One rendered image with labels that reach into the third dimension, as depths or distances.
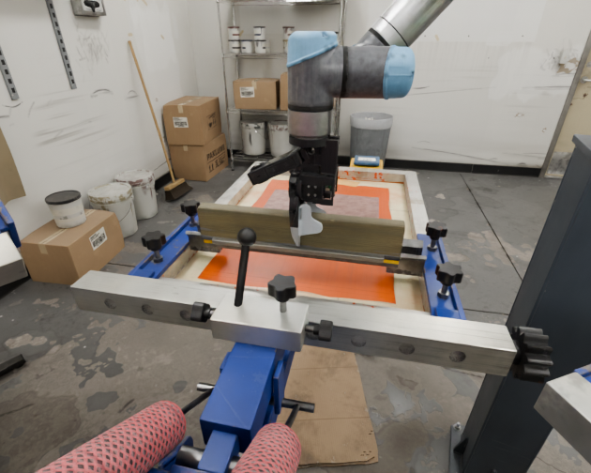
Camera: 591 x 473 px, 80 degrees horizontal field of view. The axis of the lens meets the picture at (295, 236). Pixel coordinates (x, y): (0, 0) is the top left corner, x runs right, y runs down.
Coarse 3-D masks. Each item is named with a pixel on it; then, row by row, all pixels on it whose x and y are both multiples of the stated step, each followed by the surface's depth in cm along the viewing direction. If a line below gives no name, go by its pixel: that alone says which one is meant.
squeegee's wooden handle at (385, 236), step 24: (216, 216) 71; (240, 216) 70; (264, 216) 69; (288, 216) 68; (312, 216) 67; (336, 216) 67; (264, 240) 72; (288, 240) 70; (312, 240) 69; (336, 240) 68; (360, 240) 67; (384, 240) 66
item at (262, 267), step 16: (272, 192) 116; (288, 208) 105; (224, 256) 83; (256, 256) 83; (272, 256) 83; (288, 256) 83; (208, 272) 77; (224, 272) 77; (256, 272) 77; (272, 272) 77; (288, 272) 77
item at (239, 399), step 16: (240, 352) 47; (256, 352) 47; (272, 352) 47; (224, 368) 44; (240, 368) 44; (256, 368) 44; (272, 368) 45; (224, 384) 42; (240, 384) 42; (256, 384) 42; (272, 384) 46; (208, 400) 41; (224, 400) 40; (240, 400) 40; (256, 400) 40; (208, 416) 39; (224, 416) 39; (240, 416) 39; (256, 416) 39; (208, 432) 39; (240, 432) 38; (256, 432) 40; (240, 448) 40
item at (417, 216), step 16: (240, 176) 119; (352, 176) 126; (368, 176) 125; (384, 176) 123; (400, 176) 122; (416, 176) 119; (224, 192) 107; (240, 192) 110; (416, 192) 107; (416, 208) 97; (416, 224) 89; (192, 256) 83; (176, 272) 76; (352, 304) 63; (368, 304) 63
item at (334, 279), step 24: (336, 192) 116; (360, 192) 116; (384, 192) 116; (360, 216) 101; (384, 216) 101; (312, 264) 80; (336, 264) 80; (360, 264) 80; (312, 288) 72; (336, 288) 72; (360, 288) 72; (384, 288) 72
